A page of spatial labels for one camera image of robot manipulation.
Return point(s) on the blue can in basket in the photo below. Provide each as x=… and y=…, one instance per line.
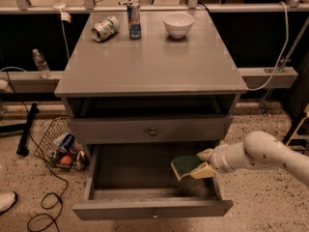
x=66, y=141

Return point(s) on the white ceramic bowl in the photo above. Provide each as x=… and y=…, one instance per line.
x=178, y=24

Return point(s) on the grey wooden drawer cabinet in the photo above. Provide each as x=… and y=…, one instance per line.
x=155, y=76

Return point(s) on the open grey middle drawer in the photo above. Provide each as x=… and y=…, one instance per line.
x=132, y=181

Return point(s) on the orange fruit in basket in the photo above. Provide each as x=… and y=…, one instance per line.
x=66, y=160

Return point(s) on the white shoe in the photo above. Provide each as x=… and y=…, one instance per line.
x=7, y=200

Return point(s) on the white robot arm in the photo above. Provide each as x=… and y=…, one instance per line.
x=258, y=151

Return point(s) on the black bar on floor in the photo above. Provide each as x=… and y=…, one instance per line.
x=22, y=149

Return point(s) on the crushed green soda can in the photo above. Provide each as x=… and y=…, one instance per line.
x=105, y=29

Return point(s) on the wire basket on floor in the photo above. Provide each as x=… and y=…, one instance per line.
x=48, y=150

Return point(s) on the upright blue energy drink can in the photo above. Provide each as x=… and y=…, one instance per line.
x=133, y=20

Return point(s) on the green and yellow sponge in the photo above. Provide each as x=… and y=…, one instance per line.
x=184, y=165

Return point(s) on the clear plastic water bottle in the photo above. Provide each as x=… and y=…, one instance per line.
x=41, y=64

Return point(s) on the round metal drawer knob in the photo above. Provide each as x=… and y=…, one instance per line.
x=152, y=132

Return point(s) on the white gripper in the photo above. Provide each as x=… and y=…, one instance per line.
x=220, y=159

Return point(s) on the grey metal lower rail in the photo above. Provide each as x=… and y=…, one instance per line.
x=31, y=82

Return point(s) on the grey metal upper rail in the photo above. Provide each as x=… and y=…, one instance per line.
x=213, y=8

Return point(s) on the closed grey upper drawer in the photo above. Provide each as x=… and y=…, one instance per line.
x=136, y=130

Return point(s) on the grey metal rail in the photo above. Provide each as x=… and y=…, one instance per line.
x=31, y=82
x=213, y=8

